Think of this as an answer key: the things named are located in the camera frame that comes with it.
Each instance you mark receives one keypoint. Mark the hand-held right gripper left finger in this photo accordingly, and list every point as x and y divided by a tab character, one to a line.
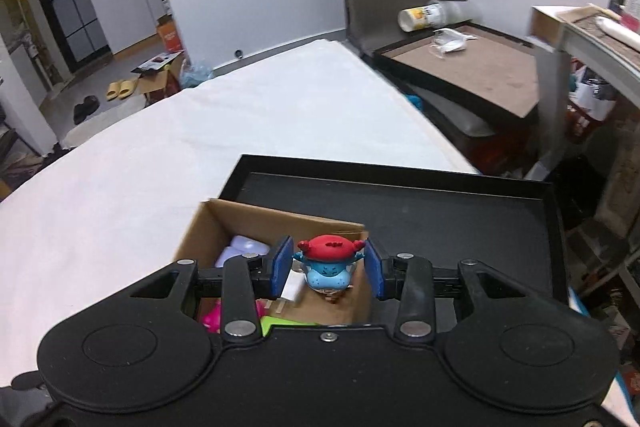
284	264

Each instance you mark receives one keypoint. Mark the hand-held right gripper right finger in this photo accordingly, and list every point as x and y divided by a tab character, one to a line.
375	271

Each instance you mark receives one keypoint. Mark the white and beige tube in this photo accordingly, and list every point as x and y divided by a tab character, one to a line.
292	287

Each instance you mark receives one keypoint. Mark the blue toy figure red hat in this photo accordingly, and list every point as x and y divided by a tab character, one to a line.
327	269

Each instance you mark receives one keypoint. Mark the brown cardboard box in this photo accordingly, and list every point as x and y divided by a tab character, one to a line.
220	218

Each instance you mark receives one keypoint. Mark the lavender plastic case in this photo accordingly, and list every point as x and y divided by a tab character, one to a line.
245	246

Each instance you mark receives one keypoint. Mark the green toy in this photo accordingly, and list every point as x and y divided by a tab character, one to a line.
274	325

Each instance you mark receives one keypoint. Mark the black tray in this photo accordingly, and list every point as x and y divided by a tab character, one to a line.
425	217

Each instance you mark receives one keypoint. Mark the pink toy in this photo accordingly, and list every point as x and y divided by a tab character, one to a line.
212	318

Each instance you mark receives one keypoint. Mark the blue plastic bag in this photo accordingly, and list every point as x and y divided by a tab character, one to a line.
197	75

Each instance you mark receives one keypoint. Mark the open cardboard box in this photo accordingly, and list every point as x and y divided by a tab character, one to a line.
160	87

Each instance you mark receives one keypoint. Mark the black box brown inside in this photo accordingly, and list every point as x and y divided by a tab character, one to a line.
475	72

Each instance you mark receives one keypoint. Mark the yellow slipper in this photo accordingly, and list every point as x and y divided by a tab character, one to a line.
114	91
130	87

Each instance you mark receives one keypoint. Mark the magazine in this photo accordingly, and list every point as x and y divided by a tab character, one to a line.
157	62

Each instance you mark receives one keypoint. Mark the white table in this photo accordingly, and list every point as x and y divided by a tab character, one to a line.
552	107

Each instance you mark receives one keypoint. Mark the white face mask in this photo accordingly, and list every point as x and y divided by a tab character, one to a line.
452	42

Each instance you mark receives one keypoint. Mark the black shoe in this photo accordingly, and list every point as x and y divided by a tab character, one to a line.
91	103
80	114

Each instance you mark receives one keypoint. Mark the orange box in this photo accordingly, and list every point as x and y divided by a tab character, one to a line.
170	37

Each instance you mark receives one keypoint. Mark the red crate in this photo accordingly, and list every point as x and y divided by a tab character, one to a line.
582	119

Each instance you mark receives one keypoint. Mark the white cabinet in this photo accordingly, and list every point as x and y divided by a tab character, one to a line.
125	12

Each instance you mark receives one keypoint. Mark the cream wooden box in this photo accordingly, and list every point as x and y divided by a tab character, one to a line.
555	22

